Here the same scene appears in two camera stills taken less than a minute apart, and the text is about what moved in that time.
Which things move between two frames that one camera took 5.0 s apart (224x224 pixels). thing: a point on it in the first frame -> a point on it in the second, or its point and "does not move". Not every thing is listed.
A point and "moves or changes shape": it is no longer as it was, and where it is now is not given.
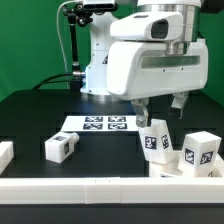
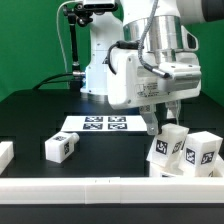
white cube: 201,150 does not move
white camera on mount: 99,5 does not move
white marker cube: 61,146 does not move
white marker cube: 157,140 moves or changes shape
